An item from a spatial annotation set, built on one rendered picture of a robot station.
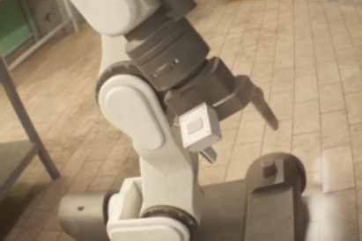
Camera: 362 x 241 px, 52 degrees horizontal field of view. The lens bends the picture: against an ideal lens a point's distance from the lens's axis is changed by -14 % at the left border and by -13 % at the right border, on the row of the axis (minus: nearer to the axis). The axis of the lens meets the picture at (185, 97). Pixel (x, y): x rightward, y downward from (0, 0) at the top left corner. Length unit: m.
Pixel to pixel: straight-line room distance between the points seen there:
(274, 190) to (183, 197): 0.30
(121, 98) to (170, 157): 0.16
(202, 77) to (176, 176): 0.39
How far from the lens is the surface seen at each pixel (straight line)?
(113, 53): 0.76
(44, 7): 5.37
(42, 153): 1.93
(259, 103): 0.54
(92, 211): 1.04
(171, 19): 0.50
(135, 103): 0.74
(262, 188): 1.11
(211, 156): 0.61
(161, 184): 0.90
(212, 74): 0.52
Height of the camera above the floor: 0.92
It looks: 25 degrees down
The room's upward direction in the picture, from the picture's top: 20 degrees counter-clockwise
